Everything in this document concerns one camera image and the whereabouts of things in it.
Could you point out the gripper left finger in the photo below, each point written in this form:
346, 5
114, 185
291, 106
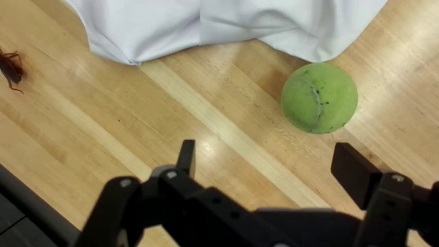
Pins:
178, 199

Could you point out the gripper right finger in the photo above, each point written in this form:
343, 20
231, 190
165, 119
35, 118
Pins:
380, 192

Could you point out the green tennis ball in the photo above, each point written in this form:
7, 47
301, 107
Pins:
319, 98

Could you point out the white cloth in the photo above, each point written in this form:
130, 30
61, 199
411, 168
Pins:
219, 25

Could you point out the brown toy cockroach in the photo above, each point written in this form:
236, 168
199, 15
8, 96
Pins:
12, 70

